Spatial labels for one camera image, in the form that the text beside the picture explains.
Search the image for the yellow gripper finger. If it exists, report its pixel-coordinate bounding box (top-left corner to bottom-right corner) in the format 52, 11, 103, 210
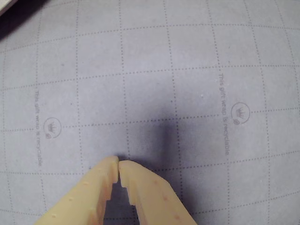
32, 155, 120, 225
119, 160, 199, 225

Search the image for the grid-printed gift wrap paper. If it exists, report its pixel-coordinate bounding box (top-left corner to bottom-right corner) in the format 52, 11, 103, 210
0, 0, 300, 225

